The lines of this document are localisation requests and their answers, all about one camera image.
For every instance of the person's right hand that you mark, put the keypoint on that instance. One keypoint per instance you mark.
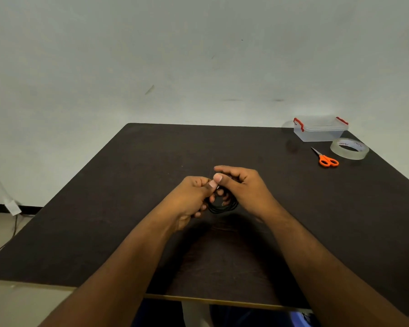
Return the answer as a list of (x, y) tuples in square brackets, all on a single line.
[(252, 192)]

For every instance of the person's left hand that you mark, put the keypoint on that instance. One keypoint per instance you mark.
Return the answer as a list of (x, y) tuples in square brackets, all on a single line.
[(187, 199)]

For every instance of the clear plastic box red latches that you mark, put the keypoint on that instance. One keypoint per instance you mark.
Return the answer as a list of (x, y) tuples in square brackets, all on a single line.
[(320, 134)]

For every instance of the clear tape roll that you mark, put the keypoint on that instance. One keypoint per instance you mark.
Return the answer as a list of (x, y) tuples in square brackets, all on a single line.
[(349, 153)]

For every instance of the person's right forearm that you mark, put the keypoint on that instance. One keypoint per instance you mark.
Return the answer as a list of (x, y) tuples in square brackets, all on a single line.
[(327, 275)]

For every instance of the person's left forearm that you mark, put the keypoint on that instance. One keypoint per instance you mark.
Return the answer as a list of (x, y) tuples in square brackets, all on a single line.
[(112, 279)]

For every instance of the dark blue trousers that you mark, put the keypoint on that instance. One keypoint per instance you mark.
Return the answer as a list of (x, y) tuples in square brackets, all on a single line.
[(156, 315)]

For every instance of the blue plastic bin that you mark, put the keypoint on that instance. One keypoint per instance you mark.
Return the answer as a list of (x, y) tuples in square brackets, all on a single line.
[(298, 320)]

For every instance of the black skirting board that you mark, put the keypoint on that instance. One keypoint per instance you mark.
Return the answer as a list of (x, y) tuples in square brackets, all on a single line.
[(30, 209)]

